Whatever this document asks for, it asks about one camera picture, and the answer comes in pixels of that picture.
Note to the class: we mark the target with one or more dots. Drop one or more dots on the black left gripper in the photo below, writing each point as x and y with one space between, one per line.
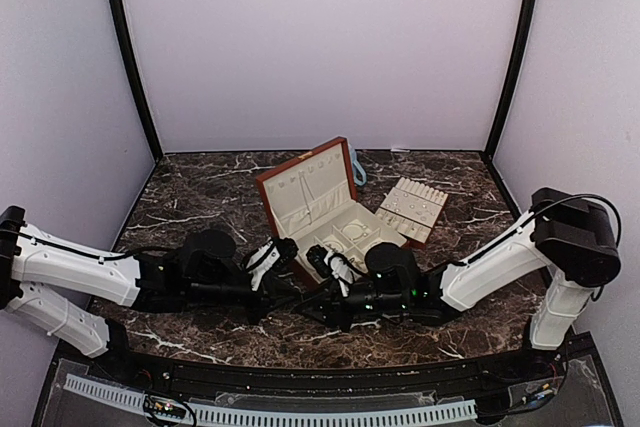
272 297

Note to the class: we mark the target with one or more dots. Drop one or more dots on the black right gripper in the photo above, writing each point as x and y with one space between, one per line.
335 314

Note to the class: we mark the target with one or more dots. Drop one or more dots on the red jewelry box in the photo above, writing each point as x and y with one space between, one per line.
312 199

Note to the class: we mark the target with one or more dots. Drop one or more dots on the red jewelry display tray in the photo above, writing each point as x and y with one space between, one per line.
412 209

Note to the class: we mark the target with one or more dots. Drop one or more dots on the light blue faceted mug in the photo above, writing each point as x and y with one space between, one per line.
359 174

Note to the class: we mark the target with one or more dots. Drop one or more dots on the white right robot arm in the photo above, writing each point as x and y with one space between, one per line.
577 235

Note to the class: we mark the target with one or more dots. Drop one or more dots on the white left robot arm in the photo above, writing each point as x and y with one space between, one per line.
35 264

